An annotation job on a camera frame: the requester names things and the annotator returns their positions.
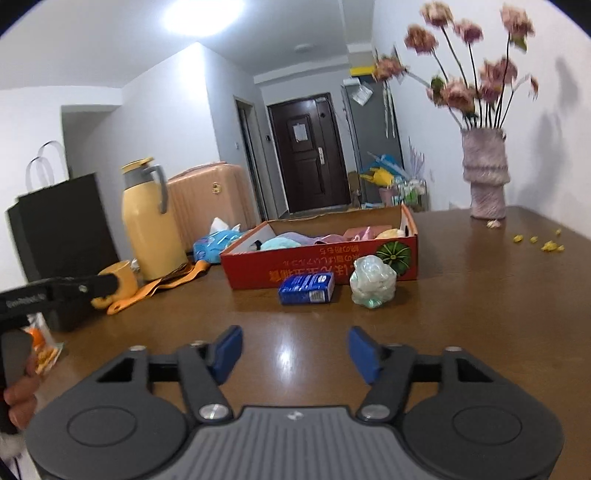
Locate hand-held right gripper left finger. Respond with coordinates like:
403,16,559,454
95,324,244,424

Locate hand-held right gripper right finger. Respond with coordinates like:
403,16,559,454
347,325,497,423

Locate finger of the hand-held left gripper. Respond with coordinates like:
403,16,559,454
51,273,118,301

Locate red cardboard box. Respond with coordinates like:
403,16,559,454
220,204,419,291

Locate light blue soft pad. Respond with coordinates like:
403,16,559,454
260,236,301,251

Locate lavender fluffy cloth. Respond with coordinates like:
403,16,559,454
277,232,320,246

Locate person's left hand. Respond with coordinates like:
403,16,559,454
2,355,40,432

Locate yellow mug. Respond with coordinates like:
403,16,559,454
90,260,139,311

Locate orange snack packet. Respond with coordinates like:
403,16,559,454
25,314,64,377

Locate black paper bag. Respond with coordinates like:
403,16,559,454
6,142,121,332

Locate crumpled clear plastic bag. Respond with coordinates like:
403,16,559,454
349,255,398,309

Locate yellow thermos jug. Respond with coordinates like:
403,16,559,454
121,157,188,282

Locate blue tissue packet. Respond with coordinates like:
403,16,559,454
278,271,336,306

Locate blue patterned tissue pack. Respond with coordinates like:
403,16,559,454
191,217,252,265

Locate peach suitcase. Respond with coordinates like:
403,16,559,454
165,161,259,252

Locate dark entrance door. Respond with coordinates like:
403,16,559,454
267,93,352,214

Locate scattered yellow petals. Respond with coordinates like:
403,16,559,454
512,228,566,254

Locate pale ribbed vase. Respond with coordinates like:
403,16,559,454
461,127,511,220

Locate grey tall cabinet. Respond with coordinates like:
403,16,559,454
341,78,407,204

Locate ceiling light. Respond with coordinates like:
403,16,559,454
164,0,245,38

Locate pink artificial flowers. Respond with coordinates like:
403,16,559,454
372,2,540,132

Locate orange strap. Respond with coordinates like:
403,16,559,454
106,261,211,316

